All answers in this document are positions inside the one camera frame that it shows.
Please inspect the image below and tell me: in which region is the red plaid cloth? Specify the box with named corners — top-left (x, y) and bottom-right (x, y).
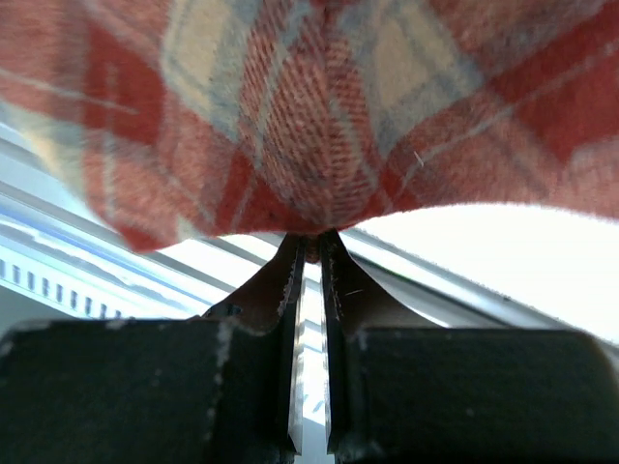
top-left (1, 1), bottom-right (618, 251)

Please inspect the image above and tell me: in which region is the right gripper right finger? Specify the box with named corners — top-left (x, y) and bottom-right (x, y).
top-left (318, 231), bottom-right (618, 463)

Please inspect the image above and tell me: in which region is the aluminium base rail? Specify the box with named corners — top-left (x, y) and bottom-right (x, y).
top-left (1, 127), bottom-right (559, 329)

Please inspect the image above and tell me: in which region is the white slotted cable duct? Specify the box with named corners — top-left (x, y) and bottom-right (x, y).
top-left (1, 257), bottom-right (133, 320)

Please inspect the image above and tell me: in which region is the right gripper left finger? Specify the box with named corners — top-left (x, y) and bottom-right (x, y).
top-left (1, 235), bottom-right (306, 463)

